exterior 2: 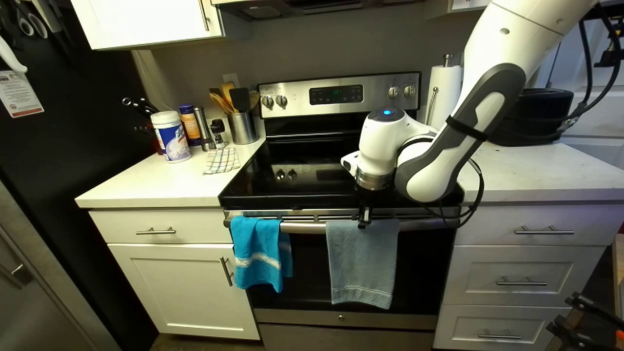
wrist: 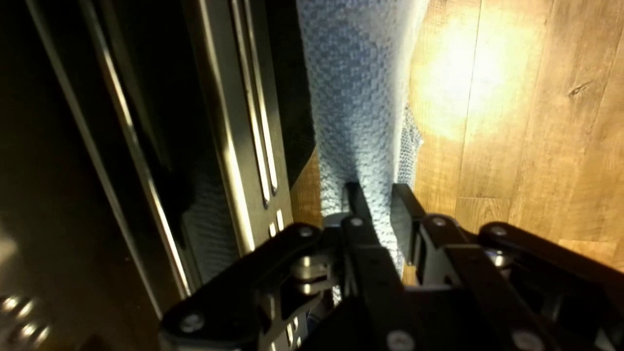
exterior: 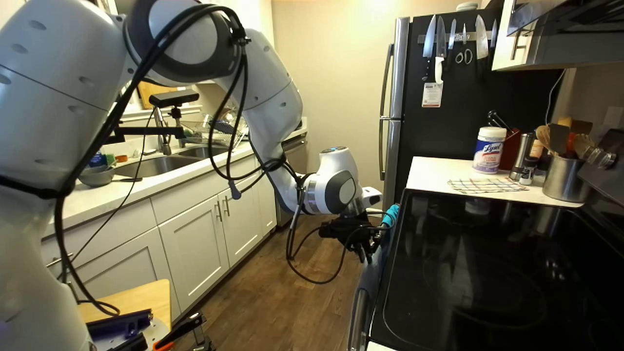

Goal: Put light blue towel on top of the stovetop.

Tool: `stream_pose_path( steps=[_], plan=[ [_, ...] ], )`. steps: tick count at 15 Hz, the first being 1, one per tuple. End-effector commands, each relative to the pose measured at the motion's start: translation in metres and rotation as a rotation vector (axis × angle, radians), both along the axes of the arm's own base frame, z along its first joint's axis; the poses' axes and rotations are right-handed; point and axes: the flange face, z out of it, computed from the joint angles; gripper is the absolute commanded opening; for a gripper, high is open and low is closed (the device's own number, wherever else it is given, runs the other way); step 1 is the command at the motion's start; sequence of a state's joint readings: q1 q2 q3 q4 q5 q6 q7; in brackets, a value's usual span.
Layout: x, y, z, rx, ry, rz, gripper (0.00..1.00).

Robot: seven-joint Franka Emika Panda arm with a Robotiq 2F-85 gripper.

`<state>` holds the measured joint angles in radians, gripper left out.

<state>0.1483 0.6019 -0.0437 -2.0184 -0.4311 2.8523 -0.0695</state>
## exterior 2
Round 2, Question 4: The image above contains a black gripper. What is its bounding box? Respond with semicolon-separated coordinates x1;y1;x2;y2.
353;185;386;230

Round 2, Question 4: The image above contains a light blue towel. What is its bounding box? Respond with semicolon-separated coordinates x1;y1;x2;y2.
324;218;402;312

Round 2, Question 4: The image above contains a bright blue striped towel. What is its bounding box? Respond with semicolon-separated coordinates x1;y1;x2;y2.
228;214;294;294

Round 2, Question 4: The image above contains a white paper towel roll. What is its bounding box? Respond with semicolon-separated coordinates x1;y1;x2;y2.
425;52;466;130

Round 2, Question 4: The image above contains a black stainless steel stove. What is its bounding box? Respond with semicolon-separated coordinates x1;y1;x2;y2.
218;70;464;351

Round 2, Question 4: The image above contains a steel utensil holder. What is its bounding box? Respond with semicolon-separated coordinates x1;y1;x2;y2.
230;109;257;146

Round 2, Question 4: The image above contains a white checkered trivet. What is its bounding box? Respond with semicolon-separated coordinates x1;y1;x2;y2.
201;142;244;175

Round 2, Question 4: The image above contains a white cabinet with drawers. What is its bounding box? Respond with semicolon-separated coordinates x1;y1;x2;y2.
433;201;624;351

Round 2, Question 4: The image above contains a small shaker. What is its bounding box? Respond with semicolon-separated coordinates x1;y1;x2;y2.
209;115;234;148

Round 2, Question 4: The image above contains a black spatula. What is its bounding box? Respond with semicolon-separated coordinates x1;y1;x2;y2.
230;85;254;115

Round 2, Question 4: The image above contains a yellow spatula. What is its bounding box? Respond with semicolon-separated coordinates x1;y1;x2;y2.
220;80;238;113

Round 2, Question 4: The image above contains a slim steel bottle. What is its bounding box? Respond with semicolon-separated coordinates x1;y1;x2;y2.
195;105;213;152

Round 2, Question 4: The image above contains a wooden spoon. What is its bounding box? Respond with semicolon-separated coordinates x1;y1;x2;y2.
209;85;234;117

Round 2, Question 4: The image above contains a white cabinet with door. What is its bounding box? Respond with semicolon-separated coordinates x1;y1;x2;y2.
88;206;261;341

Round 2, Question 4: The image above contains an orange spice bottle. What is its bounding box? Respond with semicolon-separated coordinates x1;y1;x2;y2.
177;103;203;146

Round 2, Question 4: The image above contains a white wipes canister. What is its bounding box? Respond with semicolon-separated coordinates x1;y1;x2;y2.
150;109;193;162

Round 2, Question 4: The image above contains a black countertop appliance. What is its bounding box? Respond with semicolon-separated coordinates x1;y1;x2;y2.
493;87;575;146

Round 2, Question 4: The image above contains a dark range hood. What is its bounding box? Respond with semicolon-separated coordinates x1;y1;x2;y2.
211;0;417;19

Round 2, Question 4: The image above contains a black stand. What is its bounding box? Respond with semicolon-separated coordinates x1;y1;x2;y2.
544;290;624;351

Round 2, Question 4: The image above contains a black refrigerator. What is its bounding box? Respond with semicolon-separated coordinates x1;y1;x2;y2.
0;0;162;351

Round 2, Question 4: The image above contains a red white paper notice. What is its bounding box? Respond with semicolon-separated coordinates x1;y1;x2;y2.
0;66;47;121

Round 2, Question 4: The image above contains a white plastic hook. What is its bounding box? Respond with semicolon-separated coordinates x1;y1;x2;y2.
0;35;29;74

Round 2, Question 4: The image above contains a steel oven door handle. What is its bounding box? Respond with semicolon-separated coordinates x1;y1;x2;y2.
222;216;460;236

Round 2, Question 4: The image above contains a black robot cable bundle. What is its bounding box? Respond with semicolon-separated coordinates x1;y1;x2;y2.
445;15;624;230

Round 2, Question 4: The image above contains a white wall cabinet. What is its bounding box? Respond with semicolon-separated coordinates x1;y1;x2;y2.
68;0;226;52

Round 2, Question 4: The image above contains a black clamp mount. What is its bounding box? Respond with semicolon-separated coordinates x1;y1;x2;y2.
593;17;624;68

